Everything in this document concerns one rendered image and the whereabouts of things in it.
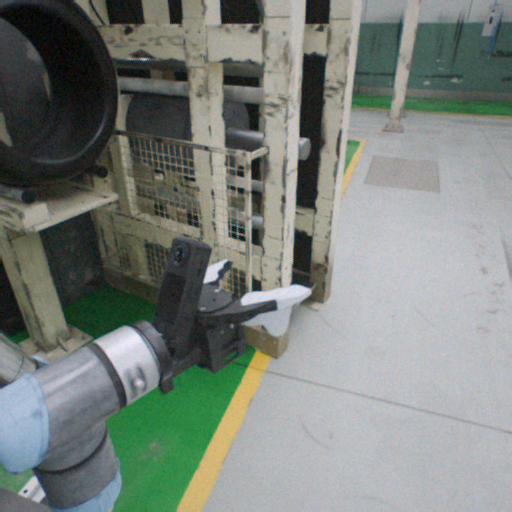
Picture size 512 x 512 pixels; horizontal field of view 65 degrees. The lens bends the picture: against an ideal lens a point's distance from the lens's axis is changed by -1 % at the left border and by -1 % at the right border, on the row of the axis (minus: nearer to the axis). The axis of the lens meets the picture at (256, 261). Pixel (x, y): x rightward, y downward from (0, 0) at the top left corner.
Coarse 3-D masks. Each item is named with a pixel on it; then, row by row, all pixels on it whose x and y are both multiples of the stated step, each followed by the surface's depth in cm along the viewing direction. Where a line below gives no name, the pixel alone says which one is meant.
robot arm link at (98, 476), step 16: (96, 448) 40; (112, 448) 44; (80, 464) 39; (96, 464) 40; (112, 464) 43; (48, 480) 39; (64, 480) 39; (80, 480) 39; (96, 480) 41; (112, 480) 43; (48, 496) 41; (64, 496) 40; (80, 496) 40; (96, 496) 42; (112, 496) 44
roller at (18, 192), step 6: (0, 186) 128; (6, 186) 127; (12, 186) 126; (0, 192) 128; (6, 192) 126; (12, 192) 124; (18, 192) 123; (24, 192) 122; (30, 192) 123; (18, 198) 123; (24, 198) 122; (30, 198) 124
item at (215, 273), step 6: (216, 264) 58; (222, 264) 58; (228, 264) 59; (210, 270) 56; (216, 270) 56; (222, 270) 57; (210, 276) 54; (216, 276) 54; (222, 276) 57; (204, 282) 53; (210, 282) 53; (216, 282) 54
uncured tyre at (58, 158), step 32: (0, 0) 103; (32, 0) 109; (64, 0) 116; (32, 32) 137; (64, 32) 139; (96, 32) 127; (64, 64) 148; (96, 64) 131; (64, 96) 152; (96, 96) 149; (64, 128) 154; (96, 128) 138; (0, 160) 113; (32, 160) 120; (64, 160) 129; (96, 160) 143
